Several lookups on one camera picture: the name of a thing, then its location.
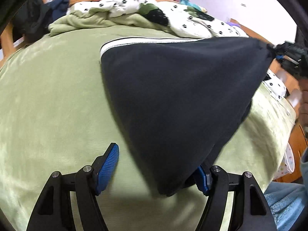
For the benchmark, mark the teal patterned pillow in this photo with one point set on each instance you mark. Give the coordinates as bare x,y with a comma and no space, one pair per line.
188,3

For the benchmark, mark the black jacket on bed frame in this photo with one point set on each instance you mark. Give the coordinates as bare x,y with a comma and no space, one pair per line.
31,20

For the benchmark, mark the navy garment on frame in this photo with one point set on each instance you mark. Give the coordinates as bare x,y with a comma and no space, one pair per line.
58,8

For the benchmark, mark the wooden bed frame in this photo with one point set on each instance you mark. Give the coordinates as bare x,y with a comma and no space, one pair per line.
297,140

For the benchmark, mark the black pants with white stripe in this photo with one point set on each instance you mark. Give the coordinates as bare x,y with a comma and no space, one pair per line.
181,100

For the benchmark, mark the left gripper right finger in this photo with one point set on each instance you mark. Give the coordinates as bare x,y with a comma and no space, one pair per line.
249,208

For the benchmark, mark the white floral quilt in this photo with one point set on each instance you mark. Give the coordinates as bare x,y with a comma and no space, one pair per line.
183,20

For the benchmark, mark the blue jeans leg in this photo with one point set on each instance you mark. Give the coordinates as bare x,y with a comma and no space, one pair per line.
288,201

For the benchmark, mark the purple cloth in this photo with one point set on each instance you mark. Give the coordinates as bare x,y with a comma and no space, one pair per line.
233,24

